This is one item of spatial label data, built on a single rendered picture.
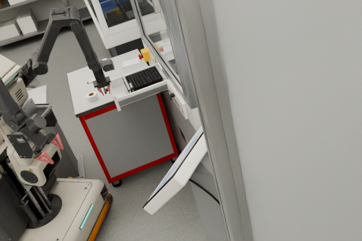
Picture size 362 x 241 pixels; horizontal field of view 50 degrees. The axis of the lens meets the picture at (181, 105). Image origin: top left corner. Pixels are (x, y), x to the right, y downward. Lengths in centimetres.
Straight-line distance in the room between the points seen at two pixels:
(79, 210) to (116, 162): 46
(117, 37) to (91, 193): 123
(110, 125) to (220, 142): 211
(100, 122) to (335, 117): 210
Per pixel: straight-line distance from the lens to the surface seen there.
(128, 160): 286
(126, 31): 313
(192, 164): 129
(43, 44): 204
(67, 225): 257
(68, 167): 321
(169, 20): 170
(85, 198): 267
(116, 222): 282
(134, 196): 293
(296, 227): 83
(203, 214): 168
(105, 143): 274
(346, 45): 62
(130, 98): 230
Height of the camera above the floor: 206
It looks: 35 degrees down
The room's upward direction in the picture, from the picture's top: 15 degrees counter-clockwise
